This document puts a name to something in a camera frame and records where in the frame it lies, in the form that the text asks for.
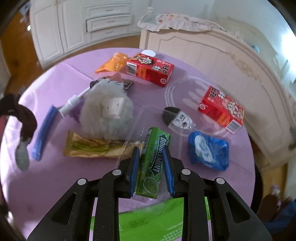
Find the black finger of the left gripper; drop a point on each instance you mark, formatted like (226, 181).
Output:
(10, 106)

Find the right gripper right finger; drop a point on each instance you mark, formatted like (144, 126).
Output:
(213, 210)

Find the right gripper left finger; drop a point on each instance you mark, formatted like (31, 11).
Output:
(90, 208)

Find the blue pencil case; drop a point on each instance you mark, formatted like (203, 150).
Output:
(40, 141)

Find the green plastic bag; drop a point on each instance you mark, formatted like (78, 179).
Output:
(162, 221)

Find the blue oreo cookie pack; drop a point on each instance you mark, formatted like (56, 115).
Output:
(209, 151)

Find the gold green snack wrapper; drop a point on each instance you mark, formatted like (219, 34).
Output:
(77, 146)

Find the green doublemint gum pack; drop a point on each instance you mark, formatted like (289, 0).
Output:
(150, 164)

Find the grey fluffy plush toy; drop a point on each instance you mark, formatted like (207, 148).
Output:
(107, 112)

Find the white spray bottle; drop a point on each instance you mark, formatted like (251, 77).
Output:
(72, 103)

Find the purple tablecloth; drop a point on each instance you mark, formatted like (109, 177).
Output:
(31, 194)

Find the white wardrobe cabinet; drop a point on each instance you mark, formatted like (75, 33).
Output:
(60, 28)

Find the black silver blister pack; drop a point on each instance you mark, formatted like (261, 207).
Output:
(178, 121)

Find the orange snack packet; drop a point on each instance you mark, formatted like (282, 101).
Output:
(114, 64)

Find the red drink carton right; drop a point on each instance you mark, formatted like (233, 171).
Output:
(224, 110)

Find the red drink carton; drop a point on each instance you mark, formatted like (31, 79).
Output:
(224, 110)
(150, 69)

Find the red drink carton left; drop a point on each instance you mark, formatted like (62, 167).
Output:
(150, 69)

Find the floral quilt on bed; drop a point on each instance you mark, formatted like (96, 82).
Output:
(154, 22)

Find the cream ornate bed frame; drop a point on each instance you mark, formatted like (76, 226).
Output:
(239, 71)

